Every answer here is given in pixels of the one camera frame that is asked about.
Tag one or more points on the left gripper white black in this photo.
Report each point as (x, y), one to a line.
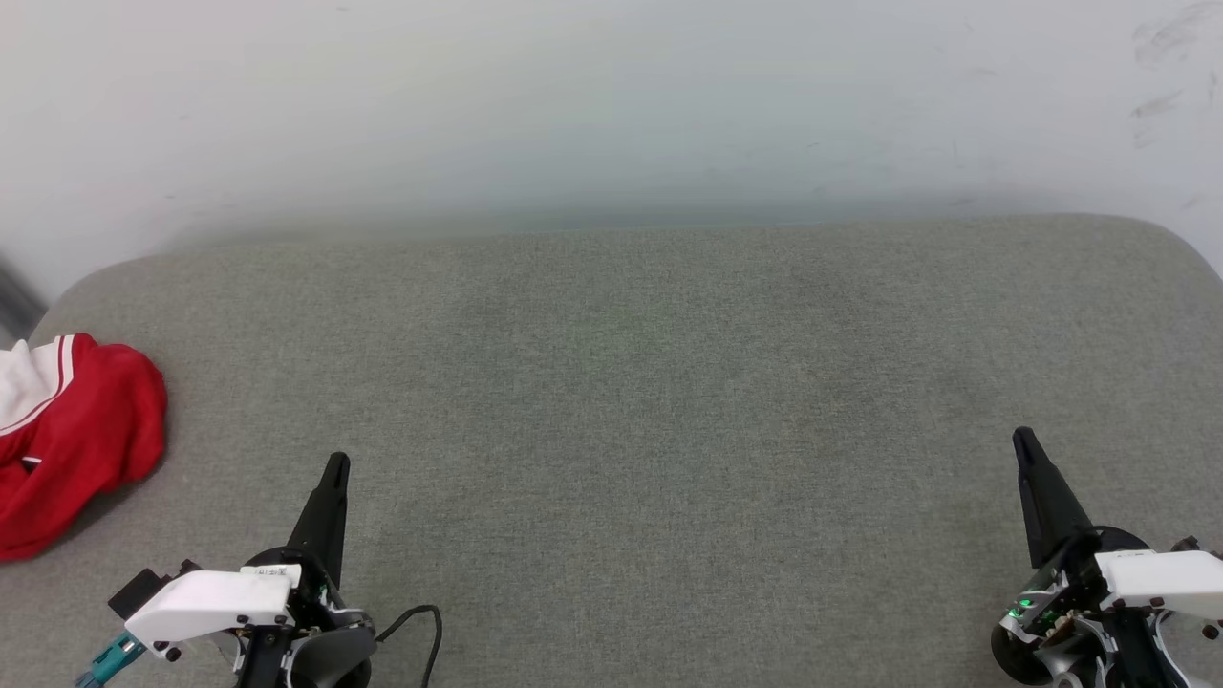
(215, 600)

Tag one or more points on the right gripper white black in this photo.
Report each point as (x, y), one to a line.
(1161, 578)

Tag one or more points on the red and white t-shirt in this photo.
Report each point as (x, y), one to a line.
(76, 430)

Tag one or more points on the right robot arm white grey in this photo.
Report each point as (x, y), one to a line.
(1037, 659)

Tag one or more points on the grey fabric sofa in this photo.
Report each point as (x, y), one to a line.
(650, 401)

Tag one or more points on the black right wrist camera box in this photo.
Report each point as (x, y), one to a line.
(1190, 545)

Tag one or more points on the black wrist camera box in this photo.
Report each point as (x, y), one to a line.
(143, 591)
(1190, 545)

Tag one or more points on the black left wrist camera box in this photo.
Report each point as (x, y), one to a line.
(143, 591)

